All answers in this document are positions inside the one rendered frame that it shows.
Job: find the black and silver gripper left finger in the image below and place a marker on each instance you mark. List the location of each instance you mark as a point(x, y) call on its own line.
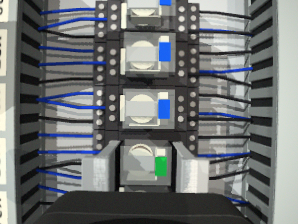
point(102, 172)

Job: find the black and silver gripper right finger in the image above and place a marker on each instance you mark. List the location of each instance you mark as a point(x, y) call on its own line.
point(189, 174)

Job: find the grey relay with green button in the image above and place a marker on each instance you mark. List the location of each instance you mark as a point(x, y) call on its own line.
point(145, 162)

